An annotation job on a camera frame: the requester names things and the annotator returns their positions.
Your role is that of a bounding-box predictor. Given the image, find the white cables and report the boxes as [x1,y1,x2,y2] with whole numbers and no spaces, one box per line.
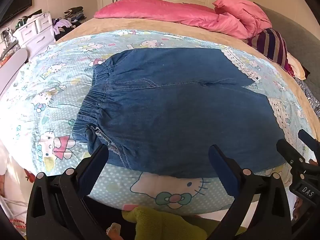
[0,195,27,220]

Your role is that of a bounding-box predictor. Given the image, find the pink duvet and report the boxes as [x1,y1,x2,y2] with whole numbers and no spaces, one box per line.
[94,0,273,40]

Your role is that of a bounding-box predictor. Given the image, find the white drawer cabinet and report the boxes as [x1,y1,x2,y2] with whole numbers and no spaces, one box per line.
[12,11,57,49]

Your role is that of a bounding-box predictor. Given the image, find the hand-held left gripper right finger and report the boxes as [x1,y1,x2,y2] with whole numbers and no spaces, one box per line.
[207,144,292,240]

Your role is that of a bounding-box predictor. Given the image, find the purple striped cushion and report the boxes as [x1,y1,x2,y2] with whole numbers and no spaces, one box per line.
[251,28,290,69]

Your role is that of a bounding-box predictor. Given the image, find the red flower print cloth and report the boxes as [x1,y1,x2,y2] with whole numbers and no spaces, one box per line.
[0,152,38,200]

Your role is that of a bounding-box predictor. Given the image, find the denim pants with lace trim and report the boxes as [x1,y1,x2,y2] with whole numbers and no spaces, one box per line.
[72,45,292,179]

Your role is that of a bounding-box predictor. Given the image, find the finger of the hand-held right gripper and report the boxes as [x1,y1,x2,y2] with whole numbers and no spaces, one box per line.
[297,129,320,155]
[276,139,311,172]

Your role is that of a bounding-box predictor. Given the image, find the desk clutter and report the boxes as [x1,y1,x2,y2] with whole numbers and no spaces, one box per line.
[0,29,18,65]

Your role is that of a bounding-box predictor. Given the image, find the black television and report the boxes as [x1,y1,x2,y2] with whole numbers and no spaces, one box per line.
[0,0,33,27]

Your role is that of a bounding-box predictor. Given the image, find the cartoon cat printed blanket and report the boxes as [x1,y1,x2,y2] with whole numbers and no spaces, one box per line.
[0,29,315,217]

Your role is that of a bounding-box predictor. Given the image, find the dark patterned cloth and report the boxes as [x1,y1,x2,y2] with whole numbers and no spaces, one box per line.
[295,77,320,112]

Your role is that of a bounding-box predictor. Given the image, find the cream cloth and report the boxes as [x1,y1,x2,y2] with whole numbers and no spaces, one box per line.
[287,52,307,80]

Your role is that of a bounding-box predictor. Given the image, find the dark folded clothes pile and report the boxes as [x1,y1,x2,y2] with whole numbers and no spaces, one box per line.
[64,6,87,22]

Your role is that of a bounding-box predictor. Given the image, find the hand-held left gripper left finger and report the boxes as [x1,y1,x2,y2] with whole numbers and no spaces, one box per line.
[26,144,110,240]

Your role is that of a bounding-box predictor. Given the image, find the person's green fleece top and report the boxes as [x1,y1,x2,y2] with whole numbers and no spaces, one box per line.
[122,205,209,240]

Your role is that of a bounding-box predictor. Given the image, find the white curved bed footboard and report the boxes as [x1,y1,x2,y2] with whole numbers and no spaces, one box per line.
[0,47,29,98]

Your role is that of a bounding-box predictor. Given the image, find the grey headboard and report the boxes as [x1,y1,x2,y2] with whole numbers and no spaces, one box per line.
[254,2,320,88]

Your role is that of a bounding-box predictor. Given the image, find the purple cloth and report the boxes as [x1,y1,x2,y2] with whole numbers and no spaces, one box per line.
[51,19,73,36]

